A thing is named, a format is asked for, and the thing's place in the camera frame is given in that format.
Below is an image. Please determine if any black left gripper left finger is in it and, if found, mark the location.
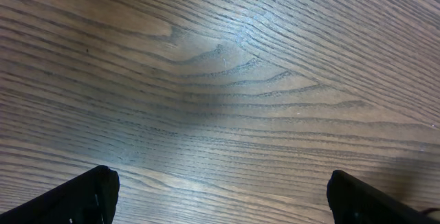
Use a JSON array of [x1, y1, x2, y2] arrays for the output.
[[1, 165, 120, 224]]

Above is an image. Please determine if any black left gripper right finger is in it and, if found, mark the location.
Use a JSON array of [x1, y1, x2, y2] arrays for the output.
[[327, 170, 439, 224]]

